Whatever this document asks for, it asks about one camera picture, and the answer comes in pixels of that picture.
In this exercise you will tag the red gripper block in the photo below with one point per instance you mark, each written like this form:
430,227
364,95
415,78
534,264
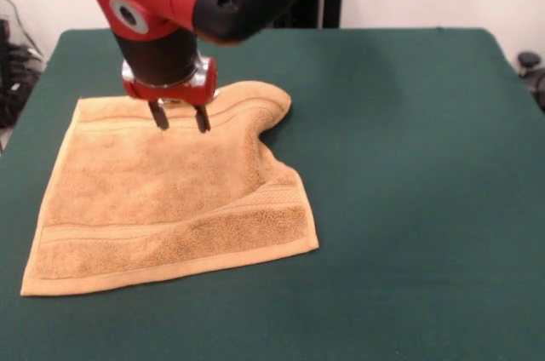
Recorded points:
187,88

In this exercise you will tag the grey office chair base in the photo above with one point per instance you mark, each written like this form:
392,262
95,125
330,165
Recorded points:
532,71

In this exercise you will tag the dark green table cloth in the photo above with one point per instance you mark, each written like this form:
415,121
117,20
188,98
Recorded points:
426,208

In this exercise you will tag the tan terry towel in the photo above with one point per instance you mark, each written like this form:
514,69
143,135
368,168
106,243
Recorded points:
170,199

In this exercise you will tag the black equipment pile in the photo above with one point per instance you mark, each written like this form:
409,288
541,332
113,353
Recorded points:
17,80

